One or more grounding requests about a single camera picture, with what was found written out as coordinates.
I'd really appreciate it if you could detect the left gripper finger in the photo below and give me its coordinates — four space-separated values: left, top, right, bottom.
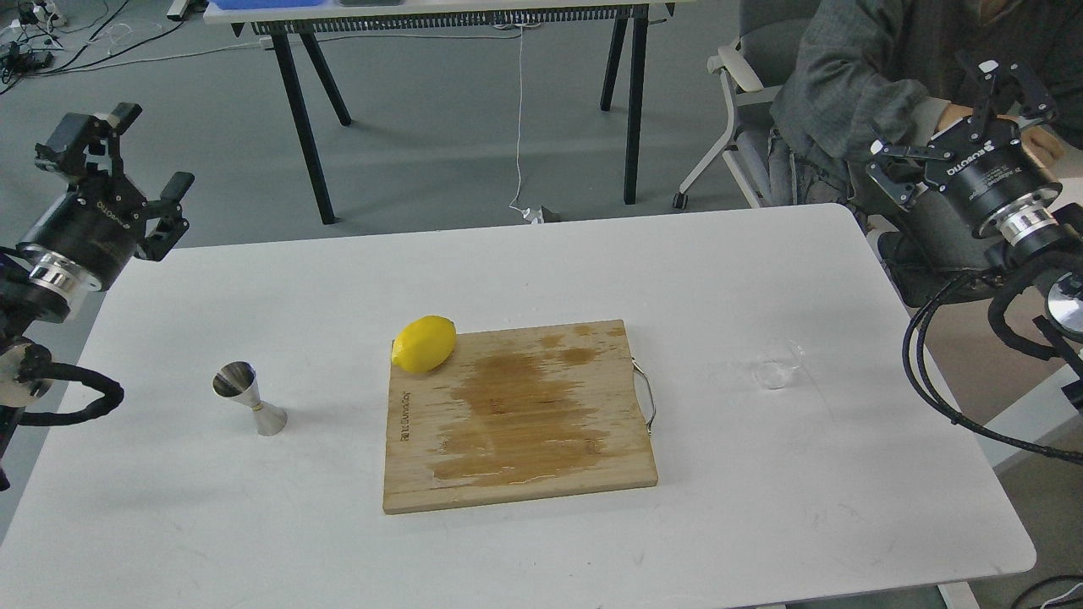
135 171 195 261
35 101 143 204

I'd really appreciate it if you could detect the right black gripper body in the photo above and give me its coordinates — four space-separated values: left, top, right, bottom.
924 118 1061 239

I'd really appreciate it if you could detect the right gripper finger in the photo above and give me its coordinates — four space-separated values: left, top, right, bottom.
866 140 953 211
956 50 1058 137

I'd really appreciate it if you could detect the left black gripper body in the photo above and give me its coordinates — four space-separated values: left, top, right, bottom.
17 190 152 291

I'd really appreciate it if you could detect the steel jigger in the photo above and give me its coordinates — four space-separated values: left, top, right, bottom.
212 361 288 436

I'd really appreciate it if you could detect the clear glass measuring cup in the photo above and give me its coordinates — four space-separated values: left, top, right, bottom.
753 338 804 391

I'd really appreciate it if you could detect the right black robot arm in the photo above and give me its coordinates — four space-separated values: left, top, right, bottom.
866 51 1082 465

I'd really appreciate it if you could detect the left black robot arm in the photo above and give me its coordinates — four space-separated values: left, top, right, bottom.
1 101 194 450

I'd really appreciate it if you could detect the person in grey jacket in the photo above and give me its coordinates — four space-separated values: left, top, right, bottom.
766 0 1083 307

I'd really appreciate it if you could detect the white office chair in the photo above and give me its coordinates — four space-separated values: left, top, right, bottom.
673 1 820 211

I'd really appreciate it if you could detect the blue tray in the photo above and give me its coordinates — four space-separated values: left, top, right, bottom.
212 0 322 11

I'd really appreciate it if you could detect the black legged background table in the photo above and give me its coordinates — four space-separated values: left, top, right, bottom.
200 1 673 239

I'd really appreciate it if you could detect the yellow lemon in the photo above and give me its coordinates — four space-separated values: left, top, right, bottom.
390 315 457 374

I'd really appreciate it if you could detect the wooden cutting board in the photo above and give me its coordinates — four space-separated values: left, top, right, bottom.
382 319 660 515

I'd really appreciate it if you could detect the floor cables bundle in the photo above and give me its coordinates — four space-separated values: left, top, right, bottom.
0 0 183 85

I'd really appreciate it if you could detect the white hanging cable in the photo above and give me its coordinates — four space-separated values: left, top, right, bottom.
506 24 563 226

